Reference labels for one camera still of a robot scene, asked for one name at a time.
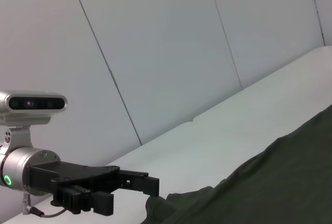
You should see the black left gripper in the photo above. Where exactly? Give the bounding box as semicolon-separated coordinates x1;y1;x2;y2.
24;161;160;216

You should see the dark green FREE! t-shirt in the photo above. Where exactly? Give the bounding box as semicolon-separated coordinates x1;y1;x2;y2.
144;103;332;224

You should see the left gripper cable with connector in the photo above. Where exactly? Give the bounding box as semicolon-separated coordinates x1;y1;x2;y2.
21;192;68;218

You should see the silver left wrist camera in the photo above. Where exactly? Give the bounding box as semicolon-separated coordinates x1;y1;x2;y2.
0;90;68;127

